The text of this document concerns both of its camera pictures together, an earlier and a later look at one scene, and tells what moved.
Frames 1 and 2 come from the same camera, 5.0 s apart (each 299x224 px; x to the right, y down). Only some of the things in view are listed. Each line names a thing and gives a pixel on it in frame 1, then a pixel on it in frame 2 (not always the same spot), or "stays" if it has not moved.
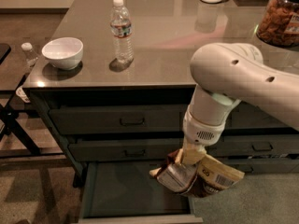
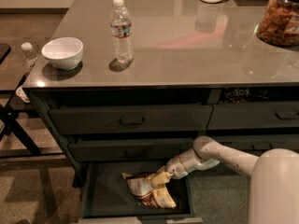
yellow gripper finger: x=192 y=154 → x=161 y=178
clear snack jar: x=278 y=25 stays
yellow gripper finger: x=178 y=156 → x=162 y=170
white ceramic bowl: x=64 y=53 stays
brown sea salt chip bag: x=207 y=175 → x=143 y=186
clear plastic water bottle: x=121 y=28 stays
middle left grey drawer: x=123 y=149 stays
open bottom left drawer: x=127 y=192 stays
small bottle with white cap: x=30 y=55 stays
